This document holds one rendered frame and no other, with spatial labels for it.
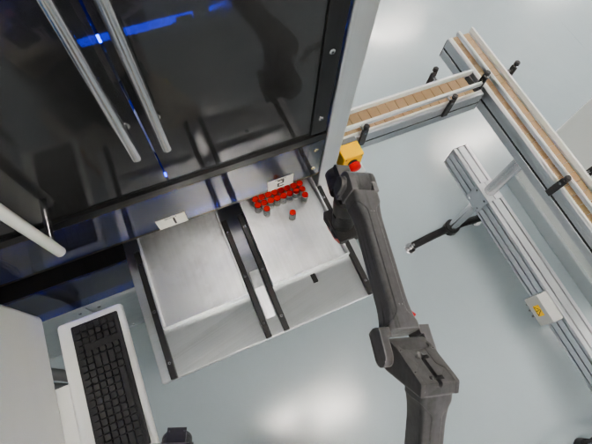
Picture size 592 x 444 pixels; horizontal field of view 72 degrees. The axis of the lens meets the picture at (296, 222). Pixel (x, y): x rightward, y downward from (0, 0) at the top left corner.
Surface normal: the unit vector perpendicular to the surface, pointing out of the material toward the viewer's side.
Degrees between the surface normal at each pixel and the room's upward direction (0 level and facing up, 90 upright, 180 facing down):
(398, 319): 17
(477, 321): 0
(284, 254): 0
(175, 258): 0
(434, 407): 33
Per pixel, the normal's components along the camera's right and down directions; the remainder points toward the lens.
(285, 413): 0.05, -0.39
